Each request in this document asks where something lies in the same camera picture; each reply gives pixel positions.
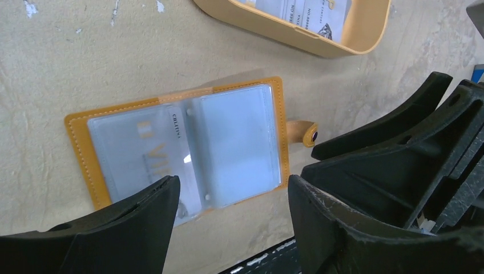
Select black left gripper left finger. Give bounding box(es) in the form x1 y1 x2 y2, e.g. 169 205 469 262
1 176 180 273

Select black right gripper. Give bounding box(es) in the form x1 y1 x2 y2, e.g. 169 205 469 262
301 72 483 233

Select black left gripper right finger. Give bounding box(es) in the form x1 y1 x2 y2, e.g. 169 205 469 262
288 175 483 273

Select white patterned credit card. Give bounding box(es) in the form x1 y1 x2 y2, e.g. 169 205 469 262
87 104 203 225

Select yellow leather card holder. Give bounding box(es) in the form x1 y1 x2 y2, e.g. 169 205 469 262
64 76 318 225

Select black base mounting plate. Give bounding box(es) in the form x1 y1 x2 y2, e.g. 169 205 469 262
220 237 302 274

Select small blue box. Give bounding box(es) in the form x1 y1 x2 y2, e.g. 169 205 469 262
471 64 484 83

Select tan oval tray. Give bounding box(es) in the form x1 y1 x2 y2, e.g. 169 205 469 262
195 1 391 58

